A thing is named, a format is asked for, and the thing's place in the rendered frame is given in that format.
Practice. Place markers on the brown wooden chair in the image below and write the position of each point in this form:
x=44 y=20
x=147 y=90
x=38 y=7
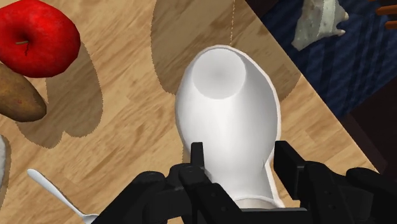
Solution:
x=387 y=14

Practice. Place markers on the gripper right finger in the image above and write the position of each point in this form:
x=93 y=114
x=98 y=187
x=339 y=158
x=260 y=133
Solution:
x=325 y=192

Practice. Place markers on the red apple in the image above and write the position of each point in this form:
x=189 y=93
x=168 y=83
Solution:
x=35 y=37

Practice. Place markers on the pale seashell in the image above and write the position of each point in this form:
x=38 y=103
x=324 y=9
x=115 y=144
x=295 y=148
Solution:
x=318 y=20

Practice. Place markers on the brown potato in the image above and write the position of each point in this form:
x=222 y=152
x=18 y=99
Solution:
x=18 y=97

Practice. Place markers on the white spoon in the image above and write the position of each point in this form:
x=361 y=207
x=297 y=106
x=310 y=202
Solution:
x=52 y=190

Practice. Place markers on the white plate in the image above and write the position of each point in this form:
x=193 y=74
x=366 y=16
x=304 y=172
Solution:
x=2 y=161

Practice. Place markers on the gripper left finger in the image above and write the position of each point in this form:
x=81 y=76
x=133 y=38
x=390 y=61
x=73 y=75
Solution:
x=186 y=192

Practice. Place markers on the white cup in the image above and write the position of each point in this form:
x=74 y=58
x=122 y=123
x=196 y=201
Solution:
x=229 y=130

